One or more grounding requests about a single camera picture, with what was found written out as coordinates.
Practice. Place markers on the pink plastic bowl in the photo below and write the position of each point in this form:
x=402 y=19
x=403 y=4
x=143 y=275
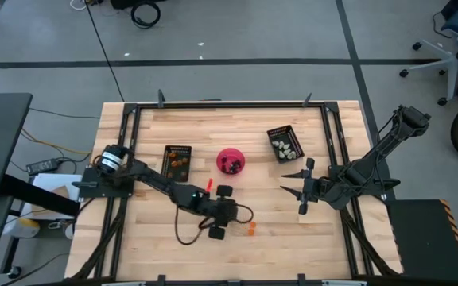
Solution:
x=231 y=151

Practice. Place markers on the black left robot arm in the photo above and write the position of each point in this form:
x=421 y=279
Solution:
x=157 y=180

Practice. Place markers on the black diagonal desk brace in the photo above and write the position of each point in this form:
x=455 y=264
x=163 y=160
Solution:
x=38 y=194

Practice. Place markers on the white cardboard box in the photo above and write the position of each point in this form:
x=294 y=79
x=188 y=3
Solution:
x=50 y=182

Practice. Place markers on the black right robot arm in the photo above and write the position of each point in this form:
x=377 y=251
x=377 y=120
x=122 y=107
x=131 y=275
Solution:
x=372 y=159

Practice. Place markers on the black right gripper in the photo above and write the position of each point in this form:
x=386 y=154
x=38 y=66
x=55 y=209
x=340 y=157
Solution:
x=318 y=188

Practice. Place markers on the black slotted plastic basket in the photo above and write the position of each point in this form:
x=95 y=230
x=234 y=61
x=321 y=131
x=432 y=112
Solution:
x=282 y=134
x=176 y=168

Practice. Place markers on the white office chair blue seat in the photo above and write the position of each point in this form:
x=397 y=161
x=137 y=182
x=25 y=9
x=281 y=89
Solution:
x=452 y=75

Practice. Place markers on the black power adapter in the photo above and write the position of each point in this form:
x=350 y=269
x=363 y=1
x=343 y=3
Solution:
x=42 y=167

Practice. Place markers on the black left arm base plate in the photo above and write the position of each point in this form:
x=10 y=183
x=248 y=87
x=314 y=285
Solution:
x=90 y=192

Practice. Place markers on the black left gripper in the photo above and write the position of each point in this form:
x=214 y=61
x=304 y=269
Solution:
x=223 y=210

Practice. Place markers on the white and yellow jug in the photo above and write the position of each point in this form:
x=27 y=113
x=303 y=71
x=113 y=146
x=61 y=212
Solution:
x=24 y=228

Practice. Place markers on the black aluminium table frame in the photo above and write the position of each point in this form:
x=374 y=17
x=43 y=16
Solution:
x=229 y=105

